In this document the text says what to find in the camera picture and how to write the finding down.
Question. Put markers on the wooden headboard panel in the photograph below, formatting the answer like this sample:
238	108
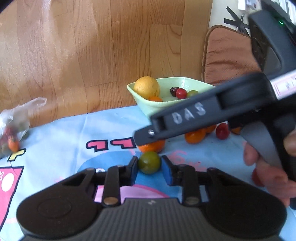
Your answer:
81	55

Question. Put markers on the red tomato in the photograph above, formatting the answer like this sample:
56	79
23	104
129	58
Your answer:
181	93
255	178

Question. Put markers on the Peppa Pig blue tablecloth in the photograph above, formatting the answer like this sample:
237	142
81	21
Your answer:
53	152

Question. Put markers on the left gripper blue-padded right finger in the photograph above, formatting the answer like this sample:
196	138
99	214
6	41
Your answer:
187	177

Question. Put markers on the clear plastic bag of fruit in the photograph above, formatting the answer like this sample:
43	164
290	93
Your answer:
15	123

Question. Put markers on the large yellow citrus fruit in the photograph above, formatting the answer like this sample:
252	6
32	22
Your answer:
147	87

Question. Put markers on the black tape cross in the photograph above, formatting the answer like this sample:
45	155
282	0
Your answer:
237	22

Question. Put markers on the light green rectangular bowl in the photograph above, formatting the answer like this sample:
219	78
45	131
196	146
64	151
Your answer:
150	107

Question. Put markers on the white power plug adapter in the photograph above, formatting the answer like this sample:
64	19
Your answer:
245	5

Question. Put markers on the person's right hand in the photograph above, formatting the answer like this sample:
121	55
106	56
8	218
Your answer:
275	180

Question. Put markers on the small pink-red tomato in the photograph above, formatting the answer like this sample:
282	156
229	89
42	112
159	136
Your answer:
222	131

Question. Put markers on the orange tomato front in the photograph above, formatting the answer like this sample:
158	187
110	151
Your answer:
155	99

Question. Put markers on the brown seat cushion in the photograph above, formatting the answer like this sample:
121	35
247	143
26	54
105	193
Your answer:
227	55

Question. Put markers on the green tomato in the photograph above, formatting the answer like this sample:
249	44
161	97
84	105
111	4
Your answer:
149	162
192	93

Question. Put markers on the dark purple plum front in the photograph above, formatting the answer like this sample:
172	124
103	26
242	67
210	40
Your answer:
173	91

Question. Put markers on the orange tomato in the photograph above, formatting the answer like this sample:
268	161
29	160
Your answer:
195	137
155	99

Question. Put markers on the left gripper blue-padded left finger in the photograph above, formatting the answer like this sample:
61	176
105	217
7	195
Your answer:
115	178

